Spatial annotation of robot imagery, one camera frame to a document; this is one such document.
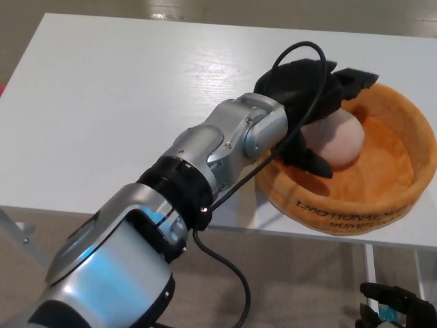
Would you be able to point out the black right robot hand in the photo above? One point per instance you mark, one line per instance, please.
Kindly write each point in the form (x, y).
(406, 305)

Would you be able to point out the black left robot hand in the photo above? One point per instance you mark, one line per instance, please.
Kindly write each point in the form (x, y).
(300, 89)

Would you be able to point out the pink round plush toy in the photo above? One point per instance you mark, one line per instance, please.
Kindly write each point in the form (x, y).
(338, 140)

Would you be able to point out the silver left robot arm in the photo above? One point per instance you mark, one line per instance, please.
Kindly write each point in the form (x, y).
(119, 246)

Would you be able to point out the orange plush round plate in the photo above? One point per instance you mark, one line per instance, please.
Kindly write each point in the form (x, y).
(382, 171)

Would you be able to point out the white metal frame bar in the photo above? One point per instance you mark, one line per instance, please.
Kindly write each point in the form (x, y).
(24, 239)

